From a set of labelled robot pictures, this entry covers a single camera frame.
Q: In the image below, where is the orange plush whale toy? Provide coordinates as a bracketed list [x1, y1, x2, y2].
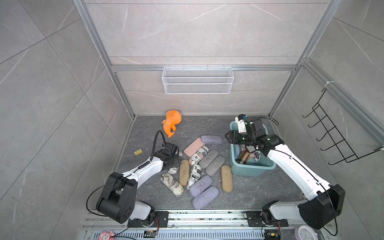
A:
[162, 110, 182, 138]

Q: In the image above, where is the purple fabric case middle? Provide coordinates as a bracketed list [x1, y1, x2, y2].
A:
[189, 176, 213, 198]

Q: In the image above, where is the teal plastic storage box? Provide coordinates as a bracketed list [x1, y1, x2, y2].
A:
[229, 120, 277, 178]

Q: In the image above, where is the grey fabric glasses case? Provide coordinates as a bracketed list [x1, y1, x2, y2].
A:
[199, 150, 219, 169]

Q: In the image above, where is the metal base rail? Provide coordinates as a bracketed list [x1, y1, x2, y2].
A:
[80, 209, 331, 240]

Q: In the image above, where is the white wire mesh basket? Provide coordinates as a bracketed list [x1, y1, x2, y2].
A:
[162, 66, 235, 95]

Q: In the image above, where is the blue fabric case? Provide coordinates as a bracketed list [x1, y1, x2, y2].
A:
[234, 145, 242, 160]

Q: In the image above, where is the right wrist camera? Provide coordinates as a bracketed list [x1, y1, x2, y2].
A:
[235, 114, 247, 133]

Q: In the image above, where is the pink white clock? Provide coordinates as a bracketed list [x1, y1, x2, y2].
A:
[295, 226, 318, 240]

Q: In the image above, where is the pink toy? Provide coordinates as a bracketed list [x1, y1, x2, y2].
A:
[98, 231, 116, 240]

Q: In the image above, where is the pink flat case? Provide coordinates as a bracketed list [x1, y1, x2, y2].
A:
[184, 138, 205, 157]

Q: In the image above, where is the plaid brown glasses case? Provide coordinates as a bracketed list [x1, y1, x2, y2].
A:
[236, 150, 251, 165]

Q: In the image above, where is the gold binder clip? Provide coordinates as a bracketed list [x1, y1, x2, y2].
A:
[134, 149, 143, 156]

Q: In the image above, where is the purple fabric case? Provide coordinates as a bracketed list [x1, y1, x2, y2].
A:
[189, 176, 213, 198]
[201, 135, 223, 145]
[192, 186, 220, 210]

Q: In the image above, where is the tan fabric case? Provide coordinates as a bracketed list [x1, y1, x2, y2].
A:
[221, 165, 234, 193]
[179, 160, 190, 187]

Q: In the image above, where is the purple fabric case bottom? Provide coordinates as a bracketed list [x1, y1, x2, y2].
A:
[192, 186, 220, 210]

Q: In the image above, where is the purple fabric case top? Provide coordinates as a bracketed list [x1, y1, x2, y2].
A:
[201, 135, 223, 145]

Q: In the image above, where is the black wire hook rack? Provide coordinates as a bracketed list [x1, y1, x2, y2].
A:
[302, 88, 384, 166]

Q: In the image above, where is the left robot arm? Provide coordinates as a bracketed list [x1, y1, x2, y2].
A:
[86, 130, 180, 227]

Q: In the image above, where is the flag newspaper print case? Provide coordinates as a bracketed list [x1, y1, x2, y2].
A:
[168, 151, 183, 175]

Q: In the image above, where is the newspaper case under pink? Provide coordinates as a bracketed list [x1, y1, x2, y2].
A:
[189, 146, 210, 166]

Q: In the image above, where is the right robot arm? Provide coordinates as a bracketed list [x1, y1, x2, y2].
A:
[225, 131, 345, 230]

